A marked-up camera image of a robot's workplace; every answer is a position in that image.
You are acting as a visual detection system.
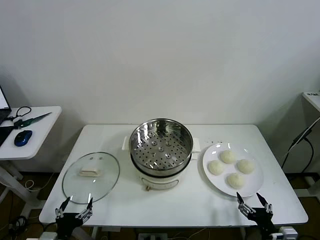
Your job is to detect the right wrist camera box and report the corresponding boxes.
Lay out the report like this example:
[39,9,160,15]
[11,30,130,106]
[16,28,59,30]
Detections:
[271,226,299,240]

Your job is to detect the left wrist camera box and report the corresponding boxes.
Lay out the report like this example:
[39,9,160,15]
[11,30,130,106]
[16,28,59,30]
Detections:
[39,231,59,240]

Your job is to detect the white rectangular table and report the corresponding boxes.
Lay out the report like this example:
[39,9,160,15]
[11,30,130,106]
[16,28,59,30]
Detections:
[38,124,309,240]

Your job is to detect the white power strip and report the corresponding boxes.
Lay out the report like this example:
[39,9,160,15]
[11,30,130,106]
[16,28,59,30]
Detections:
[138,232,168,240]

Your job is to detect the glass lid with cream handle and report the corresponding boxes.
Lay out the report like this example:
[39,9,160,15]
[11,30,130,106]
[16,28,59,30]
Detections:
[62,151,121,205]

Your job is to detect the black looped cord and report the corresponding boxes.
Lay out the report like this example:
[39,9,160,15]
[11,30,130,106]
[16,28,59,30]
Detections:
[4,106,32,120]

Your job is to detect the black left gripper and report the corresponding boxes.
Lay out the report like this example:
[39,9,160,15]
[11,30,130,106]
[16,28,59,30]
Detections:
[55,196,94,240]

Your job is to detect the white desk with black label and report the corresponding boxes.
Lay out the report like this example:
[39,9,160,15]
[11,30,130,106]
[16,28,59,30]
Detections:
[301,91,320,113]

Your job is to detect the black power cable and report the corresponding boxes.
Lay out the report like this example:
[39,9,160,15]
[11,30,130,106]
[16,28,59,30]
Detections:
[281,123,320,174]

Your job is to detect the black flat pad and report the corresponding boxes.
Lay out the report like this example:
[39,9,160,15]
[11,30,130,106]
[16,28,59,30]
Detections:
[0,125,14,148]

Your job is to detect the laptop screen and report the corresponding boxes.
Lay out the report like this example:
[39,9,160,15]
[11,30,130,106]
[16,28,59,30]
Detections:
[0,84,13,126]

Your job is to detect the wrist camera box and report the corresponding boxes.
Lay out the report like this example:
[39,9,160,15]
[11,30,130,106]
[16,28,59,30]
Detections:
[271,226,299,240]
[39,231,59,240]

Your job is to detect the white cable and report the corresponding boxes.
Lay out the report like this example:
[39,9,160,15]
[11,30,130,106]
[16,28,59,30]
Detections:
[172,227,211,240]
[24,172,58,193]

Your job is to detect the blue computer mouse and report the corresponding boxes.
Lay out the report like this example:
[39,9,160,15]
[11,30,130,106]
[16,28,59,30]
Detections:
[14,129,33,147]

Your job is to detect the perforated steel steamer basket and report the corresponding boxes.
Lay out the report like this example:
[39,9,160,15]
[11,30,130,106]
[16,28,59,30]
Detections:
[121,119,202,177]

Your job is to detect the white steamed baozi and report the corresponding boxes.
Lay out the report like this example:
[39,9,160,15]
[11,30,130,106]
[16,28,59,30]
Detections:
[208,159,225,175]
[226,172,246,190]
[219,149,237,165]
[236,158,256,175]

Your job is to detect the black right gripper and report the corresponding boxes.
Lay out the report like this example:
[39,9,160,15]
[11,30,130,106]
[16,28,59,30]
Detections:
[236,191,278,238]

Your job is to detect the white electric cooker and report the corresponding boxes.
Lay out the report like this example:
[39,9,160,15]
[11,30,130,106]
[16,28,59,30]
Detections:
[129,152,194,193]

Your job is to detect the white round plate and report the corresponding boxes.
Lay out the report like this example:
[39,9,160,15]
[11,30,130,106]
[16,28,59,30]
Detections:
[201,142,265,198]

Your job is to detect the green handled scissors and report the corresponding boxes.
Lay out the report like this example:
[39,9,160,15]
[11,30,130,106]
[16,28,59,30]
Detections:
[12,112,53,130]

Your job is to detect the black coiled cable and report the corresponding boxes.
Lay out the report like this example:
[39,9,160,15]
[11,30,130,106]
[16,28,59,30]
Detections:
[9,216,28,233]

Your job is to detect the white side table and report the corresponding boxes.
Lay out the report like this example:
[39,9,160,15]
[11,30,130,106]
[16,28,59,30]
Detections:
[0,106,63,201]

